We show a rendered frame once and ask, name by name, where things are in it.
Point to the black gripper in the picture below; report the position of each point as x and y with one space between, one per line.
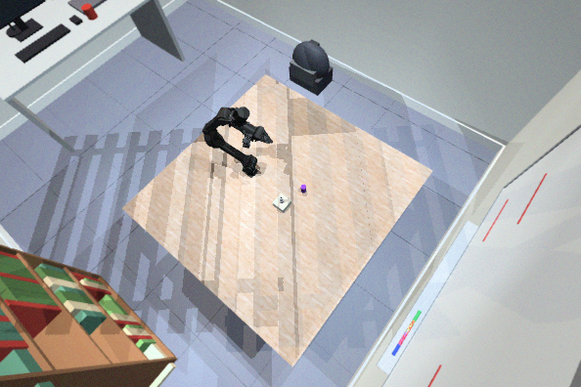
258 133

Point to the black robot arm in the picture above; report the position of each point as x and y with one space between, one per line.
235 117

